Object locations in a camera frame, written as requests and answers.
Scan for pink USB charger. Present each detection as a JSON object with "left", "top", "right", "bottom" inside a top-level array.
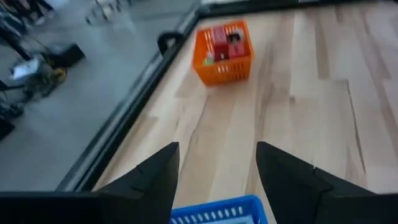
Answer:
[{"left": 228, "top": 41, "right": 247, "bottom": 60}]

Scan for black white USB charger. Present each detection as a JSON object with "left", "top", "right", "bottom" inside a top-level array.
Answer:
[{"left": 226, "top": 27, "right": 246, "bottom": 44}]

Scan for white paper sheet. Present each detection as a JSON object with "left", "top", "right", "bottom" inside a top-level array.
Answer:
[{"left": 8, "top": 58, "right": 40, "bottom": 80}]

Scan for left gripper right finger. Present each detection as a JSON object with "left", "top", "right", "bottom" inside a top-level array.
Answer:
[{"left": 256, "top": 142, "right": 374, "bottom": 224}]

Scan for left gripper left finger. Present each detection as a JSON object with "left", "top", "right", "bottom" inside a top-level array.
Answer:
[{"left": 99, "top": 142, "right": 180, "bottom": 224}]

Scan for black aluminium table frame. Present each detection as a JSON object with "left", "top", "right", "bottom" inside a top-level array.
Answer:
[{"left": 55, "top": 0, "right": 398, "bottom": 192}]

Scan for blue plastic basket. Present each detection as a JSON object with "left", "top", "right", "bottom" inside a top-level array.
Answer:
[{"left": 169, "top": 194, "right": 269, "bottom": 224}]

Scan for black floor box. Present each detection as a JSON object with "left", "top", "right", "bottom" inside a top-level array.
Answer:
[{"left": 40, "top": 42, "right": 86, "bottom": 68}]

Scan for red multiport USB charger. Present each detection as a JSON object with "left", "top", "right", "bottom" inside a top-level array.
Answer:
[{"left": 211, "top": 26, "right": 230, "bottom": 62}]

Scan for orange plastic basket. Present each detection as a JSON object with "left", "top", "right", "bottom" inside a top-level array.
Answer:
[{"left": 192, "top": 19, "right": 254, "bottom": 87}]

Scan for green white USB charger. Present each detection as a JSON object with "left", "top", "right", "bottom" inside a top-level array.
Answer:
[{"left": 202, "top": 50, "right": 216, "bottom": 67}]

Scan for yellow black floor cables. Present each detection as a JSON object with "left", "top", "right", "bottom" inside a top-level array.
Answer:
[{"left": 0, "top": 62, "right": 68, "bottom": 125}]

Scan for black cable clip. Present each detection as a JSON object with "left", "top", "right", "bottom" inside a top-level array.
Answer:
[{"left": 157, "top": 30, "right": 187, "bottom": 57}]

